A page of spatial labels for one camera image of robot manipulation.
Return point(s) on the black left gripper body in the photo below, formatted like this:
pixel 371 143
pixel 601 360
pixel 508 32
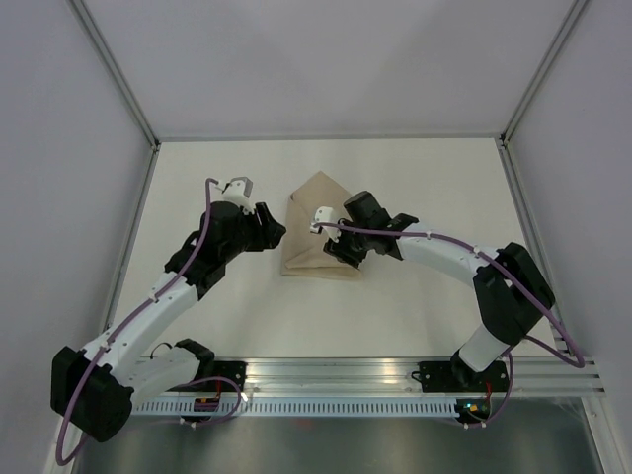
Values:
pixel 249 236

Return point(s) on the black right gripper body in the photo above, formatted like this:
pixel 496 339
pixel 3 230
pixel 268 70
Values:
pixel 352 247

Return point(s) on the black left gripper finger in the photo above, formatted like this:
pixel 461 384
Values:
pixel 273 233
pixel 264 215

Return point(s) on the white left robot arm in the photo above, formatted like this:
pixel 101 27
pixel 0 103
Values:
pixel 97 387

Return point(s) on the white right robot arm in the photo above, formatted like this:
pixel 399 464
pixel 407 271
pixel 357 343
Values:
pixel 511 292

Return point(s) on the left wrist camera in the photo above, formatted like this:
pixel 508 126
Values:
pixel 236 190

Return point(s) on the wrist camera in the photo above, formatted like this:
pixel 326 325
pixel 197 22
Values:
pixel 323 214
pixel 236 190

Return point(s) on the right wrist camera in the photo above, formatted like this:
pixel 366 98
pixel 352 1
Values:
pixel 323 214

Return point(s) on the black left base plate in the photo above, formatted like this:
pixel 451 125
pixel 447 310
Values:
pixel 220 376

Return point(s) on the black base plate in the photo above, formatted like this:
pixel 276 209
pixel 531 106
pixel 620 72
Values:
pixel 438 376
pixel 220 376

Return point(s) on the aluminium mounting rail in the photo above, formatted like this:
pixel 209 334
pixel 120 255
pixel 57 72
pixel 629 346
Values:
pixel 534 376

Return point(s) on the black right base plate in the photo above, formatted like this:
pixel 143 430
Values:
pixel 438 376

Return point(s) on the white slotted cable duct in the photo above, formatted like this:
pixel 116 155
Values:
pixel 301 407

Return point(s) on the left aluminium frame post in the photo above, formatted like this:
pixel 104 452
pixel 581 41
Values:
pixel 99 43

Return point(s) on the aluminium frame post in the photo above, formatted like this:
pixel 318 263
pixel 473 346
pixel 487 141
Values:
pixel 563 34
pixel 99 43

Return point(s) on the right aluminium frame post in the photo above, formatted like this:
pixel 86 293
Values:
pixel 563 34

